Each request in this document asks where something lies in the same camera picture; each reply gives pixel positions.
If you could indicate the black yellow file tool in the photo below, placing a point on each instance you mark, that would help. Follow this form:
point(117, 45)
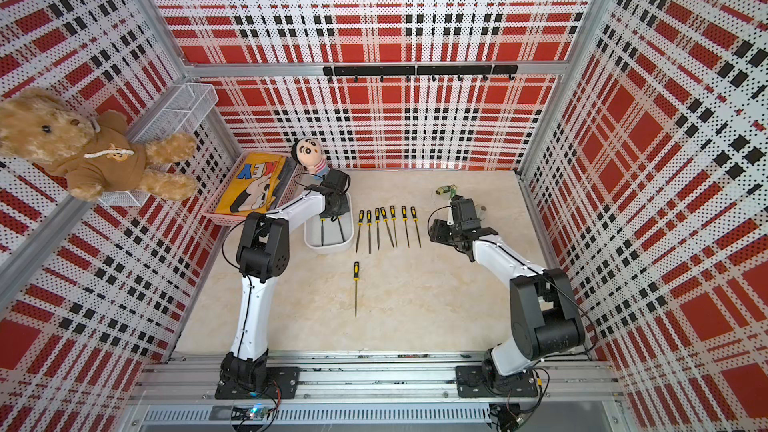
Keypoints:
point(369, 219)

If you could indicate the yellow printed cloth bag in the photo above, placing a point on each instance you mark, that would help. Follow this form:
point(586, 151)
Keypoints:
point(253, 185)

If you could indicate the pink perforated basket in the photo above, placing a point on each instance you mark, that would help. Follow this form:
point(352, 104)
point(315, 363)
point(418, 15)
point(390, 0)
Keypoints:
point(284, 193)

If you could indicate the cartoon boy doll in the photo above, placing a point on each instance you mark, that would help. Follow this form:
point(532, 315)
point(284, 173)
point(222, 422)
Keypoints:
point(309, 154)

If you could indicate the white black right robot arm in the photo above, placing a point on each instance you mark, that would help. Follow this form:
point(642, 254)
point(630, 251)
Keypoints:
point(545, 318)

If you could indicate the black wall hook rail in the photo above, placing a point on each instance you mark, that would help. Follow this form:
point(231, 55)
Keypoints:
point(420, 70)

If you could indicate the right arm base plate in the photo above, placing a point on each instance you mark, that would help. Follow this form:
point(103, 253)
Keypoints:
point(484, 381)

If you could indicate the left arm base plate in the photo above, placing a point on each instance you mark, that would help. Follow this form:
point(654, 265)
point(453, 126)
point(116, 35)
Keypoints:
point(244, 379)

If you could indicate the white plastic storage box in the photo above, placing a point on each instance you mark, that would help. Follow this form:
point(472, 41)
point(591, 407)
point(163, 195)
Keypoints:
point(332, 238)

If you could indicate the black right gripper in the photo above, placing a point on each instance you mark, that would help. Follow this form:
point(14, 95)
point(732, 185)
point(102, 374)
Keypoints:
point(437, 231)

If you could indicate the clear wall-mounted basket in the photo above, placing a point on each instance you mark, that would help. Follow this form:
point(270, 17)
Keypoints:
point(181, 109)

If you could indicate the green camouflage keychain toy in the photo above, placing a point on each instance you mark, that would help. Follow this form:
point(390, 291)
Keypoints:
point(448, 191)

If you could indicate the brown teddy bear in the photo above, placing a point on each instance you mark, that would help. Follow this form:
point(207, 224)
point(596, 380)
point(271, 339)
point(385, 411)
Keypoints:
point(92, 154)

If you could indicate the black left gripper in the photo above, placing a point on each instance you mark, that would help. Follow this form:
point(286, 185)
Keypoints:
point(345, 207)

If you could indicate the green circuit board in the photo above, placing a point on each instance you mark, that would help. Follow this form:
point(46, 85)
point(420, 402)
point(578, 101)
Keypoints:
point(253, 413)

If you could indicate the grey yellow plush ball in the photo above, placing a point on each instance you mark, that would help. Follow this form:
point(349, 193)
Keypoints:
point(481, 211)

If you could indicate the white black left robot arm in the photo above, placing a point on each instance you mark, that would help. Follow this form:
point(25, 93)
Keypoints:
point(263, 254)

